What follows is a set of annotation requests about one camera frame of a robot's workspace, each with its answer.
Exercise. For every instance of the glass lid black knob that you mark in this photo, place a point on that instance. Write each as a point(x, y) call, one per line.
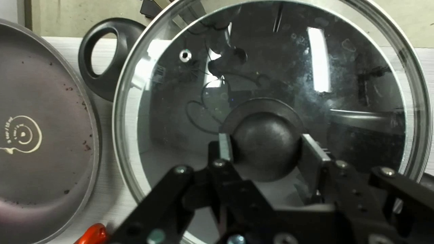
point(316, 89)

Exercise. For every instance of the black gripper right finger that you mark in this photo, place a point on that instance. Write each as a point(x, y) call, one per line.
point(384, 207)

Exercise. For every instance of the black frying pan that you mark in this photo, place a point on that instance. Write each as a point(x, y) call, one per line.
point(49, 171)

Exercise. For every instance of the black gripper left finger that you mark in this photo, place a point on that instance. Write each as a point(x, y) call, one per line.
point(181, 207)

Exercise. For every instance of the red mug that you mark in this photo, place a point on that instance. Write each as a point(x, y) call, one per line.
point(93, 234)

